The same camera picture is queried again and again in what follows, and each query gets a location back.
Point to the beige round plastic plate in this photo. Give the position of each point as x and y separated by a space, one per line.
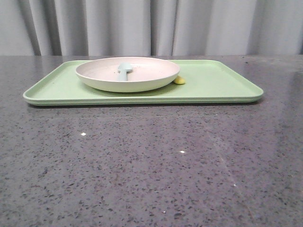
147 74

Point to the yellow plastic fork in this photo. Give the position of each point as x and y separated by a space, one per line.
179 80

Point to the light blue plastic spoon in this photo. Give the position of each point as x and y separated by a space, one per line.
123 69

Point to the light green plastic tray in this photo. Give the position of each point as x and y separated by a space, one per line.
207 81

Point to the grey pleated curtain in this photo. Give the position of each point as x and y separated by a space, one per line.
150 27

